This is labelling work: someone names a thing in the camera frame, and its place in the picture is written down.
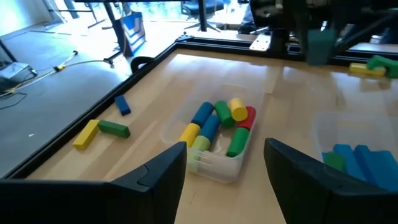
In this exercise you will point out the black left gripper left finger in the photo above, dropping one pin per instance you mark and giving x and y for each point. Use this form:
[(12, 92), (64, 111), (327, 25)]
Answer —
[(93, 202)]

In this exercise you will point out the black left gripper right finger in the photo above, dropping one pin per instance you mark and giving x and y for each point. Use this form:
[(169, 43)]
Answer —
[(326, 202)]

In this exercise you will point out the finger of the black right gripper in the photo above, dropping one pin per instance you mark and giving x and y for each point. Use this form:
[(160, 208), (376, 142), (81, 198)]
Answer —
[(338, 32), (301, 39)]

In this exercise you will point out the teal rectangular wooden block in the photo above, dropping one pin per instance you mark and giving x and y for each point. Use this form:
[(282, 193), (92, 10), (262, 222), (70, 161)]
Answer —
[(320, 46)]

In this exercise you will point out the green rectangular wooden block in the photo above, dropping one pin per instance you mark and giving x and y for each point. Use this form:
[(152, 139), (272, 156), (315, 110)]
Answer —
[(384, 65), (114, 128), (334, 160)]

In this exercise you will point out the blue rectangular wooden block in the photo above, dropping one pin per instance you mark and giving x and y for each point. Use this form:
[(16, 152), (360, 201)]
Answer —
[(122, 104), (348, 161), (363, 160), (385, 169)]

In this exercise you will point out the yellow rectangular wooden block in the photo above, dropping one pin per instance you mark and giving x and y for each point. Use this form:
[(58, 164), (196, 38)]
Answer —
[(367, 69), (86, 134)]

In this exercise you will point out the yellow wooden cylinder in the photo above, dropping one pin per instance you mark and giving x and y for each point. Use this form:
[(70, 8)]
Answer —
[(237, 109), (189, 134)]

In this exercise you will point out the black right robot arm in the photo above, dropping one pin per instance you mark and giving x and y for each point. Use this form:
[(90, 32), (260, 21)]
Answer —
[(278, 40)]

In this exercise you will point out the clear plastic bin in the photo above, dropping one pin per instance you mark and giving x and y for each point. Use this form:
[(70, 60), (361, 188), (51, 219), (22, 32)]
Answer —
[(217, 169), (342, 130)]

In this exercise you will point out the black office chair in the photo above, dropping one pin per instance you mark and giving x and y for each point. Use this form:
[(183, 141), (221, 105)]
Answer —
[(202, 12)]

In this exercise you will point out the light green wooden cylinder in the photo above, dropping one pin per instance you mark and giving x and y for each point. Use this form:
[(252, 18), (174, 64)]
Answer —
[(200, 143)]

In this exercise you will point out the blue wooden cylinder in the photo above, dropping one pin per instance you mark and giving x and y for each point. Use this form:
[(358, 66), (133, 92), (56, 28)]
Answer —
[(202, 113), (210, 127)]

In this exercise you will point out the black table clamp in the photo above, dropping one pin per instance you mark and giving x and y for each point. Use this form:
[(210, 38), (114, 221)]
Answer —
[(141, 62)]

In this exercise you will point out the grey floor box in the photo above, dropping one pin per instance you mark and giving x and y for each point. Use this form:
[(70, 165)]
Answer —
[(14, 70)]

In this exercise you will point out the blue and black box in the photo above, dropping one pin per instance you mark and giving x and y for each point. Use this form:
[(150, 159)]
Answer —
[(132, 31)]

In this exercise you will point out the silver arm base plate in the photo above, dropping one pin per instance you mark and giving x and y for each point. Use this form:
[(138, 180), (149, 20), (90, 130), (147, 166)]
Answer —
[(260, 42)]

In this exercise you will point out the black aluminium table frame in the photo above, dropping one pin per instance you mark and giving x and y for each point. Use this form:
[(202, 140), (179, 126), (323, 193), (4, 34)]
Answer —
[(217, 46)]

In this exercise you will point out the black desk leg frame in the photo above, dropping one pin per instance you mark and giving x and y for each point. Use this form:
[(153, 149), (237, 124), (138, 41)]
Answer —
[(109, 12)]

